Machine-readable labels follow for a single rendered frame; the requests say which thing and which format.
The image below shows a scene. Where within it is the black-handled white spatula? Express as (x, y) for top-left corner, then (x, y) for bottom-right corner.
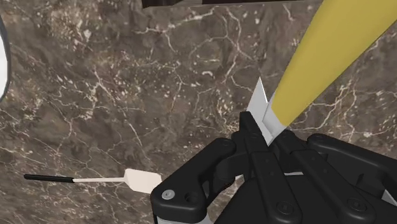
(24, 168), (163, 195)

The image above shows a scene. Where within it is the yellow-handled white-bladed knife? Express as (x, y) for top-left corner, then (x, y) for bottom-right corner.
(246, 0), (397, 146)

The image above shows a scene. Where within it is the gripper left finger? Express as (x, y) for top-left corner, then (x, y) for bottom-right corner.
(150, 111), (303, 224)

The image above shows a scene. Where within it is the white plate with grey rim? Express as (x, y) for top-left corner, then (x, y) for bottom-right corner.
(0, 15), (12, 104)

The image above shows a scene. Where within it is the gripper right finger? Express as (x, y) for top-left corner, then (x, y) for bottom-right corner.
(268, 129), (397, 224)

